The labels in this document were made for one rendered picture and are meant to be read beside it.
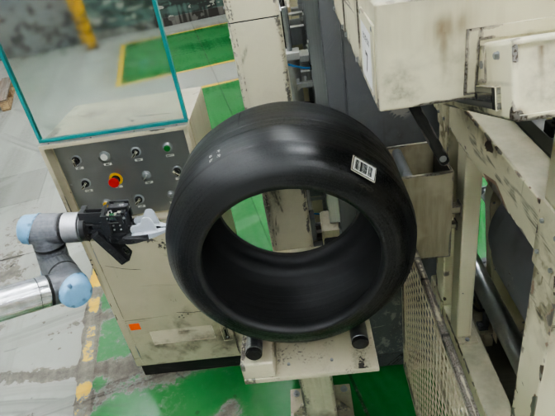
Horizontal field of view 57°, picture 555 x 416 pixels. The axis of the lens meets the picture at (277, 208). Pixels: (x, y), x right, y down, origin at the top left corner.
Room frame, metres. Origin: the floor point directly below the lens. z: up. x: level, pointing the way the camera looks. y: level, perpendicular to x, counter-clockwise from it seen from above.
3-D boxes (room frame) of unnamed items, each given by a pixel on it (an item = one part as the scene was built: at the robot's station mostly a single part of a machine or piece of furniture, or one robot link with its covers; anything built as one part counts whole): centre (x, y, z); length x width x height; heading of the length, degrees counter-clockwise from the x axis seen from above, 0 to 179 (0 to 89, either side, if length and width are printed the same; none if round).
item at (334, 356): (1.09, -0.03, 0.80); 0.37 x 0.36 x 0.02; 84
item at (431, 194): (1.27, -0.43, 1.05); 0.20 x 0.15 x 0.30; 174
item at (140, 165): (1.89, 0.52, 0.63); 0.56 x 0.41 x 1.27; 84
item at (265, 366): (1.11, 0.11, 0.84); 0.36 x 0.09 x 0.06; 174
